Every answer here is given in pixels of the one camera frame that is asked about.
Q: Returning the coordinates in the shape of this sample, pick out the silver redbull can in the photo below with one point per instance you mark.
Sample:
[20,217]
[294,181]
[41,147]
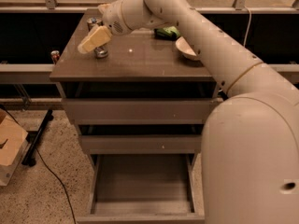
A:
[101,51]

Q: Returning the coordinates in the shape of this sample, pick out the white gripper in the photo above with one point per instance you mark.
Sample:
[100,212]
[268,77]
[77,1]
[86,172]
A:
[112,18]

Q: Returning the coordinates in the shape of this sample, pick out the cardboard box left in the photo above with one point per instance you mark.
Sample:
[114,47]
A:
[12,145]

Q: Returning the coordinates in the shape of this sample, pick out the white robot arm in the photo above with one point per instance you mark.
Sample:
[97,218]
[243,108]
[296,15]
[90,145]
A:
[250,142]

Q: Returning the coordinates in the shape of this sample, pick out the grey middle drawer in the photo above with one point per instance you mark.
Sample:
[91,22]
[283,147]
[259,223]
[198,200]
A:
[140,144]

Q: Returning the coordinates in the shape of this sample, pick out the white bowl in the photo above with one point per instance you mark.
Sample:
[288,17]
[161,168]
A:
[186,50]

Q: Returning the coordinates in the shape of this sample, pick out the black stand leg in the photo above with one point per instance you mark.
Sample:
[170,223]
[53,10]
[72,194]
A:
[34,138]

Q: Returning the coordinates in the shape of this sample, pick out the grey bottom drawer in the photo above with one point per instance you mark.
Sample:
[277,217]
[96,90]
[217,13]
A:
[142,189]

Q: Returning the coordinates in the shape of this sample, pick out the red can behind cabinet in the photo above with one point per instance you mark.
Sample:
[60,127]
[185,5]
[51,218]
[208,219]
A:
[55,56]

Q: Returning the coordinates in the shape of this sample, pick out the grey drawer cabinet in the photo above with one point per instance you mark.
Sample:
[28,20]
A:
[138,66]

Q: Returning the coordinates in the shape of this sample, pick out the green chip bag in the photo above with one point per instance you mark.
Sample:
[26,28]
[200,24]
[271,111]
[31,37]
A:
[168,33]

